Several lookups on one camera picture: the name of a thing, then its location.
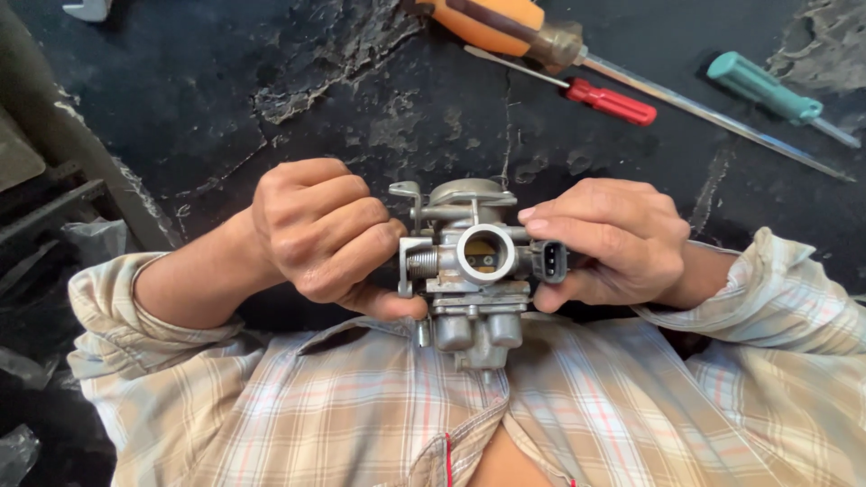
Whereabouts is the person's left hand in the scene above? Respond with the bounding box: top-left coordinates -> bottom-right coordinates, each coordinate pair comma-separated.
252,159 -> 429,322

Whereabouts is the person's right hand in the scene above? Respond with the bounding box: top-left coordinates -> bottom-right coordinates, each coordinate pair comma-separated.
517,178 -> 691,315

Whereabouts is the silver metal carburetor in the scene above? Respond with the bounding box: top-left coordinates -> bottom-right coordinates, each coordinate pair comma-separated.
389,178 -> 570,373

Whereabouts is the beige plaid shirt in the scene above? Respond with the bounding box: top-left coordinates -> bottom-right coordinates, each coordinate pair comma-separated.
67,226 -> 866,487

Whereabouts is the clear plastic bag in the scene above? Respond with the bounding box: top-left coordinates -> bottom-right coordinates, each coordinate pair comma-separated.
0,345 -> 60,392
60,218 -> 131,270
0,423 -> 41,487

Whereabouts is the dark metal rack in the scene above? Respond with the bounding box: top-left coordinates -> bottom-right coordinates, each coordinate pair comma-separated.
0,0 -> 185,302

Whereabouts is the grey metal tool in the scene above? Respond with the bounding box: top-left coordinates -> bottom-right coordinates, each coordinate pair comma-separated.
62,0 -> 113,23

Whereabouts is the small red handled screwdriver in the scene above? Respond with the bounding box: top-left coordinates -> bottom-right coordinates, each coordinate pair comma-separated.
463,45 -> 659,128

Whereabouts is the teal handled screwdriver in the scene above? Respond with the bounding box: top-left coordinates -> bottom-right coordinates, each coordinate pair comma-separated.
706,51 -> 863,150

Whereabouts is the large orange handled screwdriver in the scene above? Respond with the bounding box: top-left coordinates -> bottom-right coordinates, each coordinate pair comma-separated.
402,0 -> 857,184

